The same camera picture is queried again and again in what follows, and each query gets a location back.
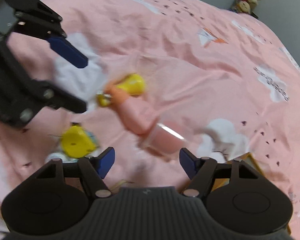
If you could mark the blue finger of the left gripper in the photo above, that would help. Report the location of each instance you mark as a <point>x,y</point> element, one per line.
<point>66,50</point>

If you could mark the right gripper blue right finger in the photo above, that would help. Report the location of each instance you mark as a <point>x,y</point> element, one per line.
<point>200,172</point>

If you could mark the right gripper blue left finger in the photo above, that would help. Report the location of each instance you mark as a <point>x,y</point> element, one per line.
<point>92,172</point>

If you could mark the yellow tape measure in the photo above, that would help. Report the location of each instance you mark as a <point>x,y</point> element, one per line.
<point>77,142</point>

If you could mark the pink pump lotion bottle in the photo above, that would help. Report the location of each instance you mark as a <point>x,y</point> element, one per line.
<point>137,115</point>

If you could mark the yellow round-top bottle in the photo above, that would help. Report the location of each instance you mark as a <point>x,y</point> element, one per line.
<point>132,84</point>

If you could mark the clear plastic bottle cap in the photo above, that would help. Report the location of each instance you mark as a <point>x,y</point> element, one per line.
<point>166,138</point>

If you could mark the orange-rimmed white cardboard box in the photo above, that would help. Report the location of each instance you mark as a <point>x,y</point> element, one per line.
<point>249,204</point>

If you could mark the small yellow jar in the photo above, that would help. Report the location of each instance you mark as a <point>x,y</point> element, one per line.
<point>103,100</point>

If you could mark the pink cloud-print bedsheet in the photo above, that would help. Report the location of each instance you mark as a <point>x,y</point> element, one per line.
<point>226,77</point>

